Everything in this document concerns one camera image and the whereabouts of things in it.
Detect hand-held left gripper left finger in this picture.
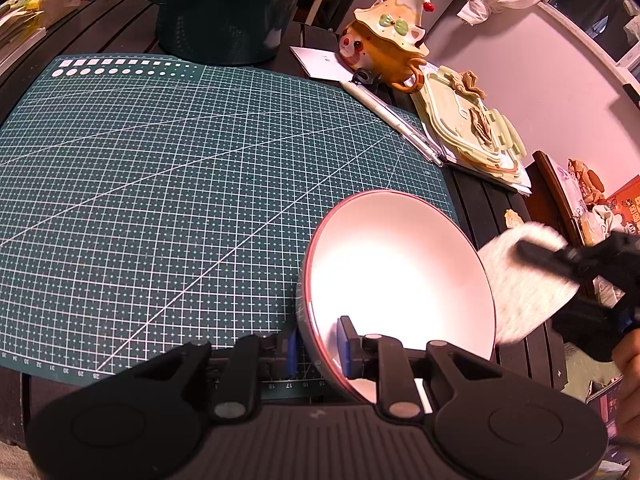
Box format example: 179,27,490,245
97,332,297,423

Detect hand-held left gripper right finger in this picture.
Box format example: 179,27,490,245
337,316,563,423

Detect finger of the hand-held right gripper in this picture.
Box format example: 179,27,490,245
552,282,640,363
515,232,640,281

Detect white fluffy cloth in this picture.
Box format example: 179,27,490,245
477,222,583,346

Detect white bowl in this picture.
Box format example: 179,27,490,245
296,191,498,406

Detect person's right hand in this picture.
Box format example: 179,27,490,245
612,331,640,441

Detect white clothing pile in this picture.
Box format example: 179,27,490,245
582,205,640,306

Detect brown wooden cabinet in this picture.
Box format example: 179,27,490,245
532,150,601,251

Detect brown plush toy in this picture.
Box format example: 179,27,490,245
567,158,606,206

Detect orange snack bag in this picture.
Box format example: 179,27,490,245
595,175,640,236

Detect beige cloth piece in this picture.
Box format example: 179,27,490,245
447,71,487,98
470,107,496,143

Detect green container lid stack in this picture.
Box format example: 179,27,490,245
412,66,528,183

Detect silver pen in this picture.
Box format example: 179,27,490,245
380,105,446,167

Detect white pen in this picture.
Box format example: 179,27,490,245
341,81,436,161

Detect green cutting mat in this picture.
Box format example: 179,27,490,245
0,54,453,376

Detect window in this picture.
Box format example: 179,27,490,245
537,0,640,68

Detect orange bear ceramic pot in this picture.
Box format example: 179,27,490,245
339,0,436,93

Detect white paper card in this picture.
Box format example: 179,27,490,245
290,46,358,82

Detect dark green electric kettle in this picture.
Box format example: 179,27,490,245
118,0,306,66

